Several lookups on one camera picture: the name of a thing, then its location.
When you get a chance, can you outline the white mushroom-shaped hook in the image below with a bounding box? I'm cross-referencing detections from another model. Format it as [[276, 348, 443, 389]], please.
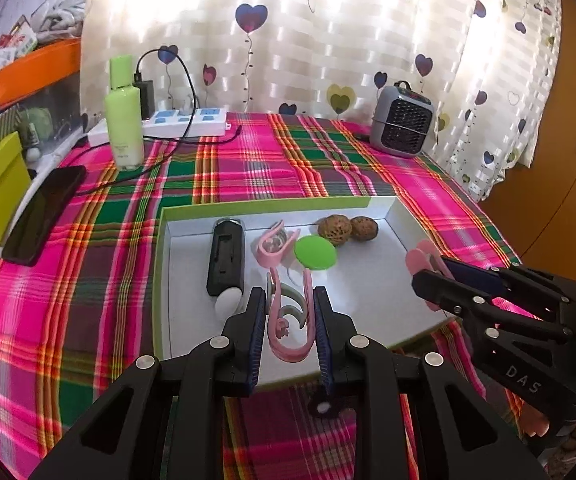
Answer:
[[215, 287, 242, 322]]

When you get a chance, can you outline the person's right hand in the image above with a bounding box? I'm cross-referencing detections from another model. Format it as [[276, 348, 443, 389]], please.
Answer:
[[519, 403, 576, 479]]

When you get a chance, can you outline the black rectangular device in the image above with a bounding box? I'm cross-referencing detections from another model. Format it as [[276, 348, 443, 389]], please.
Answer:
[[207, 218, 245, 297]]

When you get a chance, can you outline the pink hair claw clip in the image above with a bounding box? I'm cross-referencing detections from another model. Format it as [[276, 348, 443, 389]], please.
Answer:
[[405, 238, 458, 313]]

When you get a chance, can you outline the wooden wardrobe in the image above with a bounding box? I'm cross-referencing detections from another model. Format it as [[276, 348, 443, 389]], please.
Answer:
[[482, 0, 576, 281]]

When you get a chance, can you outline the black charging cable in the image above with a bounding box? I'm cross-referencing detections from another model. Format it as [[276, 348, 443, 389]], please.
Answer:
[[74, 45, 245, 198]]

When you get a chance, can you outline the grey mini fan heater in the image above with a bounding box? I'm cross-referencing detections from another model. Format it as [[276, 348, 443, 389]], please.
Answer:
[[369, 80, 436, 158]]

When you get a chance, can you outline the heart patterned curtain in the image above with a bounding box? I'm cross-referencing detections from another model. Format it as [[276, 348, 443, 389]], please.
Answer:
[[79, 0, 561, 200]]

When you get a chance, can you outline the black smartphone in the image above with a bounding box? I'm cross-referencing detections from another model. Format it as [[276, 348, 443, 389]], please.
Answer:
[[1, 165, 87, 266]]

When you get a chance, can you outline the pink grey hair clip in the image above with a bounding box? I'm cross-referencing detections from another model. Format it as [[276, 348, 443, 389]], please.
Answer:
[[266, 268, 316, 363]]

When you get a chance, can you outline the green lid white jar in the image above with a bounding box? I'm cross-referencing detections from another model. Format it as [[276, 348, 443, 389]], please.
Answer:
[[293, 235, 337, 271]]

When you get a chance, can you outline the brown walnut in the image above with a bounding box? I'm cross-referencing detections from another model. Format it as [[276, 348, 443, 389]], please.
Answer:
[[351, 216, 379, 242], [317, 214, 353, 246]]

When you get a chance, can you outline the green white open box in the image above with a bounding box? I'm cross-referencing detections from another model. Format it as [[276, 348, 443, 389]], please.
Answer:
[[152, 195, 462, 391]]

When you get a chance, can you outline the black charger plug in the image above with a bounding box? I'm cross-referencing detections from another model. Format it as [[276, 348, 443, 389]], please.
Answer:
[[134, 72, 155, 120]]

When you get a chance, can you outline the white blue power strip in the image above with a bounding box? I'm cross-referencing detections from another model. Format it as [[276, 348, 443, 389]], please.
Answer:
[[87, 106, 231, 146]]

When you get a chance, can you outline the white bedside shelf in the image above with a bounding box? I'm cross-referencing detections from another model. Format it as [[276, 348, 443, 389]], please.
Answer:
[[0, 127, 86, 259]]

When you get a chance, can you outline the plaid pink green bedspread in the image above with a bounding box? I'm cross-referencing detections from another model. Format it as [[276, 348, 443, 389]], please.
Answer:
[[0, 114, 517, 479]]

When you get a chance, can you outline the orange storage bin lid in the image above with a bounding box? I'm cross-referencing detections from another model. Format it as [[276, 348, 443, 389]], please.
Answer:
[[0, 38, 82, 107]]

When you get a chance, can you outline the green lotion bottle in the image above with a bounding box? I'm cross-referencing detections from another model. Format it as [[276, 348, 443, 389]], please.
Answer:
[[104, 54, 145, 170]]

